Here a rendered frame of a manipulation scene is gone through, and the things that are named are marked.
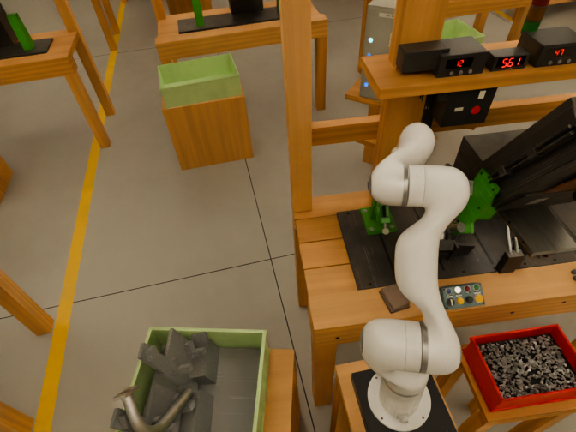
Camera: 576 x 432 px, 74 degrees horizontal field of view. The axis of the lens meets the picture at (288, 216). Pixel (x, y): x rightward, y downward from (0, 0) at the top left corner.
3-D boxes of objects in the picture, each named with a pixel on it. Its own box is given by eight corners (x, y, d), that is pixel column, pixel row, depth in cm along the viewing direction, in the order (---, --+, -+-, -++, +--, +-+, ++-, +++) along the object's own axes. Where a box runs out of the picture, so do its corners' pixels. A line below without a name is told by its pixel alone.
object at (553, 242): (574, 252, 130) (579, 247, 127) (529, 258, 129) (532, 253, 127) (514, 177, 156) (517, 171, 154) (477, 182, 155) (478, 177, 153)
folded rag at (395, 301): (410, 308, 140) (411, 303, 138) (390, 315, 139) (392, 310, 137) (397, 286, 147) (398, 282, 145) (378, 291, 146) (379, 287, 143)
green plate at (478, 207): (483, 231, 144) (518, 190, 130) (465, 230, 142) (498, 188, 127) (470, 210, 152) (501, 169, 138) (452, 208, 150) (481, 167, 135)
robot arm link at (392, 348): (429, 400, 100) (445, 363, 83) (357, 391, 104) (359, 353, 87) (425, 356, 108) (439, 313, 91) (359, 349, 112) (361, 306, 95)
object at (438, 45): (445, 69, 127) (451, 48, 122) (401, 74, 126) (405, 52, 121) (437, 59, 132) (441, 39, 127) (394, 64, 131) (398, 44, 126)
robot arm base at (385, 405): (437, 431, 111) (449, 411, 98) (371, 432, 113) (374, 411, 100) (423, 367, 124) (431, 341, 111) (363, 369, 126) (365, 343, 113)
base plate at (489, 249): (627, 256, 153) (630, 254, 152) (358, 292, 148) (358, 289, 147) (562, 187, 182) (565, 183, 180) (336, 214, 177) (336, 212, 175)
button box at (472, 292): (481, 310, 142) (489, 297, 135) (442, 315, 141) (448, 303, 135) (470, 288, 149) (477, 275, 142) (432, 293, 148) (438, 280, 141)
